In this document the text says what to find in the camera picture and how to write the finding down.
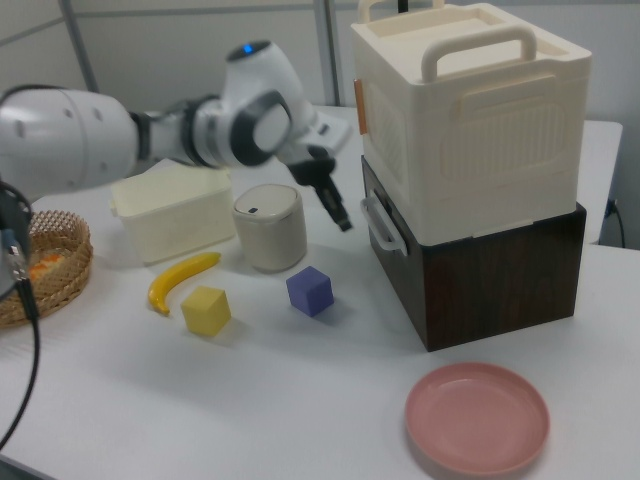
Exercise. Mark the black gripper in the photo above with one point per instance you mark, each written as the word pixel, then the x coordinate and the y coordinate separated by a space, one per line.
pixel 312 170

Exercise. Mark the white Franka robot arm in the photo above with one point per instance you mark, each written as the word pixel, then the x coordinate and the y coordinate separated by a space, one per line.
pixel 60 140

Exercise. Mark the small beige trash can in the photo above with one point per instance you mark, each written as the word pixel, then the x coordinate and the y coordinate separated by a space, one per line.
pixel 270 240

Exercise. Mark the purple cube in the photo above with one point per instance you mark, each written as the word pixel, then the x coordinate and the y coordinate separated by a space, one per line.
pixel 307 292

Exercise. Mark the cream plastic storage box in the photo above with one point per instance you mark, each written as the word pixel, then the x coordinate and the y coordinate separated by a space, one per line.
pixel 480 150

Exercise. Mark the yellow cube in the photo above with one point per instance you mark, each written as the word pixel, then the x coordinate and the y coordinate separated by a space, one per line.
pixel 205 312

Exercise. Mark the cream rectangular plastic bin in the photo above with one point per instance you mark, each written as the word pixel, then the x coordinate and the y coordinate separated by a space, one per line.
pixel 165 220

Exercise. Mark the dark wood cabinet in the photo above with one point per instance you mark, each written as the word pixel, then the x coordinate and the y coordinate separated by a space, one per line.
pixel 495 285

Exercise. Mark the yellow toy banana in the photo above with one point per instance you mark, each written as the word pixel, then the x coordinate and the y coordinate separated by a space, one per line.
pixel 170 280

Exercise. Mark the black pole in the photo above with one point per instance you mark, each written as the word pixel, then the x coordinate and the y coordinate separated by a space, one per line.
pixel 403 5

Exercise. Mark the pink plate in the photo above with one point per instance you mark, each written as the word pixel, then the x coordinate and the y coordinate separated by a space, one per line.
pixel 475 420

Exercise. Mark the woven wicker basket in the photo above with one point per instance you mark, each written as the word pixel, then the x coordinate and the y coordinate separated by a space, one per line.
pixel 65 285

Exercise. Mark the orange toy food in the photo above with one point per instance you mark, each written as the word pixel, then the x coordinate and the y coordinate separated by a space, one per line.
pixel 45 265

